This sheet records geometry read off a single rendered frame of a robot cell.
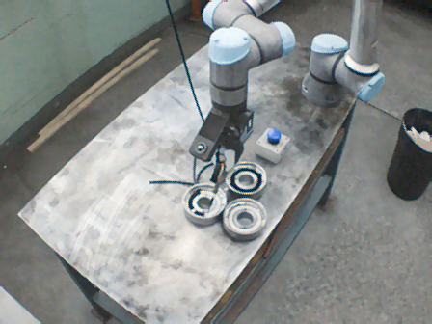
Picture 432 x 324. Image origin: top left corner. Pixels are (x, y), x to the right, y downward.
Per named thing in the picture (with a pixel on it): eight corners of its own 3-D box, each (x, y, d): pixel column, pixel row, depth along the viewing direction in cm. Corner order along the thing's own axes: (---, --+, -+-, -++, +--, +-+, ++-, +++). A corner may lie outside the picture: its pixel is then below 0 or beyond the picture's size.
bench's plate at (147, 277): (180, 347, 86) (179, 344, 84) (19, 218, 108) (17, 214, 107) (368, 77, 151) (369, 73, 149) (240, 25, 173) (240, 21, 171)
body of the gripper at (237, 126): (254, 130, 98) (256, 89, 89) (234, 154, 93) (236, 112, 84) (224, 118, 100) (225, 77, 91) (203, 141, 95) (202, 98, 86)
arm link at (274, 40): (263, 9, 87) (224, 20, 82) (300, 30, 81) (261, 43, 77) (261, 36, 93) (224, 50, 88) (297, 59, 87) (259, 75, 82)
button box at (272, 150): (277, 165, 119) (279, 152, 115) (255, 153, 122) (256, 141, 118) (290, 147, 123) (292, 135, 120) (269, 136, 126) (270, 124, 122)
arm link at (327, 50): (323, 56, 138) (328, 25, 128) (352, 76, 131) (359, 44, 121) (301, 67, 133) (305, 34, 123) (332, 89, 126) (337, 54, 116)
